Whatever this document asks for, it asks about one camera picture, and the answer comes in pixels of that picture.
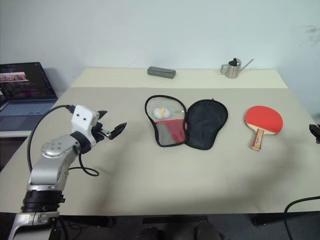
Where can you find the black table bracket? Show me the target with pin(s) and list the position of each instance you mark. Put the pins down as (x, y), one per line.
(267, 220)

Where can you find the grey rectangular block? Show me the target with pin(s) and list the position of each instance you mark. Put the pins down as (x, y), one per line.
(161, 72)

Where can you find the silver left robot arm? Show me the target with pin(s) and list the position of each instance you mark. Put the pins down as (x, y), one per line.
(47, 170)

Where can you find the black table crossbar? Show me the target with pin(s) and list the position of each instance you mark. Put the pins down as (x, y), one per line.
(175, 220)

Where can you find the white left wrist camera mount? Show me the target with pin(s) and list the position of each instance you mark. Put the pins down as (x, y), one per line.
(82, 120)

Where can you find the black red paddle case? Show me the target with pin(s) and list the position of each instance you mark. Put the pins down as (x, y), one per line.
(207, 125)

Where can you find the open laptop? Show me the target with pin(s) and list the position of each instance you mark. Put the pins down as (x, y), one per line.
(25, 100)

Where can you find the small steel watering can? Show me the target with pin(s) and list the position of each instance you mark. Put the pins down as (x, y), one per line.
(232, 71)

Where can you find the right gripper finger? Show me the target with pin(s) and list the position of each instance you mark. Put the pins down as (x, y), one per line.
(316, 132)

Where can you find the white side table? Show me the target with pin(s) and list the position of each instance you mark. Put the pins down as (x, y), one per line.
(12, 133)

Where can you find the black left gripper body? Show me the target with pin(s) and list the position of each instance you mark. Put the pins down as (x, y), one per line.
(100, 133)

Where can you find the red table tennis paddle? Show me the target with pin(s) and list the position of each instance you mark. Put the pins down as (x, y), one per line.
(265, 120)

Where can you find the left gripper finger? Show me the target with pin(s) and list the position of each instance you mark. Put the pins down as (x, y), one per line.
(117, 131)
(102, 114)

